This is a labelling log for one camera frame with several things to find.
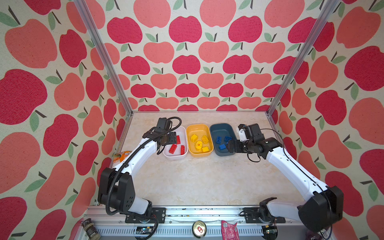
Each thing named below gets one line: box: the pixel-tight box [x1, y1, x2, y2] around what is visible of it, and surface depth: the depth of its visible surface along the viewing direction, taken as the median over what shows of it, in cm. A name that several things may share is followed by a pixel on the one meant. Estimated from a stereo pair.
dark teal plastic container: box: [209, 123, 237, 157], surface depth 106 cm
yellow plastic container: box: [186, 124, 214, 158], surface depth 103 cm
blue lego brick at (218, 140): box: [216, 136, 222, 144], surface depth 106 cm
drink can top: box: [192, 220, 207, 239], surface depth 63 cm
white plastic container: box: [162, 125, 189, 160], surface depth 100 cm
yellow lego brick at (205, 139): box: [201, 135, 209, 144], surface depth 103 cm
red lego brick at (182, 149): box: [180, 145, 185, 155], surface depth 98 cm
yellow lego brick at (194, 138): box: [190, 134, 198, 143], surface depth 104 cm
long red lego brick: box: [168, 144, 178, 154], surface depth 100 cm
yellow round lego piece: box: [195, 140, 203, 152], surface depth 100 cm
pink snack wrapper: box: [221, 220, 240, 240], surface depth 71 cm
